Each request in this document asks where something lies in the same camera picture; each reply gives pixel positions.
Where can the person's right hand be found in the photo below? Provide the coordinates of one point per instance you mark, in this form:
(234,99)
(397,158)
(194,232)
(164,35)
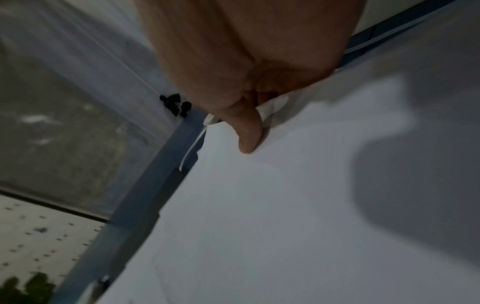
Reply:
(240,44)

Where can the white bed sheet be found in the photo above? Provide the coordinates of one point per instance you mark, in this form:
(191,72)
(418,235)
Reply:
(300,207)

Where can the small black object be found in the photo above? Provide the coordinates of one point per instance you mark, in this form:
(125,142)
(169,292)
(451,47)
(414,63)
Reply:
(176,104)

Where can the blue mattress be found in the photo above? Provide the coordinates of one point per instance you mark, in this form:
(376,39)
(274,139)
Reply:
(150,190)

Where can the green plant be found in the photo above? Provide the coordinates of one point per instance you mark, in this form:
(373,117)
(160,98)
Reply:
(30,289)

